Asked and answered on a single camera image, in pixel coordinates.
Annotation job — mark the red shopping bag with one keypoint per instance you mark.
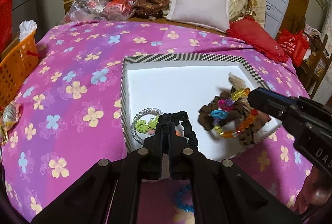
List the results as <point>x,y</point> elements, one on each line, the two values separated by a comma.
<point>294,45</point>

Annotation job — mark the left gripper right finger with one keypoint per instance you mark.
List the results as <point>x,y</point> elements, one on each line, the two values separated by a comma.
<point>221,191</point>

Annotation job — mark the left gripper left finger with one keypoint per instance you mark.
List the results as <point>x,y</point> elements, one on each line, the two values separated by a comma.
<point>109,192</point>

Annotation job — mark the striped black white box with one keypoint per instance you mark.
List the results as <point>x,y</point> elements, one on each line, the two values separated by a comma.
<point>182,82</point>

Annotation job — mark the red paper bag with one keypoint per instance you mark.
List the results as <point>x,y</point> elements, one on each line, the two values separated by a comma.
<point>5,23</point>

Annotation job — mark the pink floral bed sheet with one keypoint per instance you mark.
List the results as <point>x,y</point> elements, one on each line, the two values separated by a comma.
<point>71,116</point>

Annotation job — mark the orange plastic basket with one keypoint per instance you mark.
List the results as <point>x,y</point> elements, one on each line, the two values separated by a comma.
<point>16,67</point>

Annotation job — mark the red ruffled cushion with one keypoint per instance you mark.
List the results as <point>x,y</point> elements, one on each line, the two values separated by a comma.
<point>248,30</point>

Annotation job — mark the white tissue paper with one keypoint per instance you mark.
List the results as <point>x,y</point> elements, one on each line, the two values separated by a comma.
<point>26,28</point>

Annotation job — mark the brown leopard scrunchie bow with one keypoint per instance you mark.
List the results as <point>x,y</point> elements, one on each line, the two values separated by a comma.
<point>229,114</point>

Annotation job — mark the person right hand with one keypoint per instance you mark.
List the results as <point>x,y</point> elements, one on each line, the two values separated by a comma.
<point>315,191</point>

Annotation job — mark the wooden chair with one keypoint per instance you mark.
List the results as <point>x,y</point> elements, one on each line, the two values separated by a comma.
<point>314,68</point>

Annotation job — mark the clear plastic bag of items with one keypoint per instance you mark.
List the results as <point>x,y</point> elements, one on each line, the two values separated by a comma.
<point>100,10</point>

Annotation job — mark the grey white pillow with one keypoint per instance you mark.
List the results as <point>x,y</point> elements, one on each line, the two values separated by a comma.
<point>209,14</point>

